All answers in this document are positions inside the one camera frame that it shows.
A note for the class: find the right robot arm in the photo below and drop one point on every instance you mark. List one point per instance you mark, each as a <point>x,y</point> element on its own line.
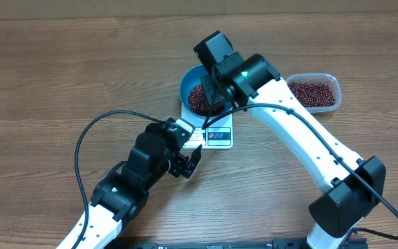
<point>350,185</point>

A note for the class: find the red beans in bowl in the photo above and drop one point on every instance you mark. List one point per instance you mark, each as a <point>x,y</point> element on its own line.
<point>198,102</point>

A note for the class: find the white digital kitchen scale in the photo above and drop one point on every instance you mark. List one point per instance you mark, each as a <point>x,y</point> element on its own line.
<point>219,135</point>

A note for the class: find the blue metal bowl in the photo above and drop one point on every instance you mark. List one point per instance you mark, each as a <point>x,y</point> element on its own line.
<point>191,79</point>

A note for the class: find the red adzuki beans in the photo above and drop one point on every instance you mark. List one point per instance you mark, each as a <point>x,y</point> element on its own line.
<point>313,94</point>

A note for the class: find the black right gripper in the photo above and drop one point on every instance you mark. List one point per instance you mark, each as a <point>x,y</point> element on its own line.
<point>212,88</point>

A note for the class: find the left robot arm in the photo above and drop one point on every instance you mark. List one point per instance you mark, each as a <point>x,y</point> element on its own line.
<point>119,197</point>

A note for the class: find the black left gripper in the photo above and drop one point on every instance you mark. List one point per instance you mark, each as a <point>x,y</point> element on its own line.
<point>182,161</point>

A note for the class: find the clear plastic food container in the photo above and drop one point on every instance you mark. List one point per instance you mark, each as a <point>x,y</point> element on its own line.
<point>319,77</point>

